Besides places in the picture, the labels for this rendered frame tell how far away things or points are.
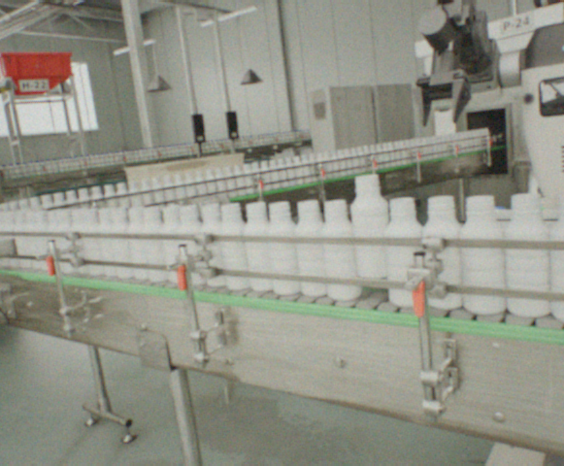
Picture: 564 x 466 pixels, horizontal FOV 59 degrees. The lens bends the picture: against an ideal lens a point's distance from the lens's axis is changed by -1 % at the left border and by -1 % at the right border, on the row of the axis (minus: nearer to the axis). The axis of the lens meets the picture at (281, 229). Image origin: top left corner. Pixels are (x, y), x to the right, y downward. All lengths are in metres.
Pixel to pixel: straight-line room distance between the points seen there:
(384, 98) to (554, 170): 6.43
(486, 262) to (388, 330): 0.18
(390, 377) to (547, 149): 0.71
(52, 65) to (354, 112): 4.14
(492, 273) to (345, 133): 6.35
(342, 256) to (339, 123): 6.18
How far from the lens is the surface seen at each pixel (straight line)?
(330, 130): 6.94
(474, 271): 0.75
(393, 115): 7.79
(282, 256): 0.90
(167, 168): 5.04
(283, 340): 0.92
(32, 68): 7.65
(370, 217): 0.80
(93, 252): 1.32
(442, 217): 0.77
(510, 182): 4.58
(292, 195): 2.96
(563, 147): 1.33
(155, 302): 1.13
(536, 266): 0.74
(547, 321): 0.76
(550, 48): 1.41
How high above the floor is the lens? 1.28
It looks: 10 degrees down
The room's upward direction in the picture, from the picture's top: 7 degrees counter-clockwise
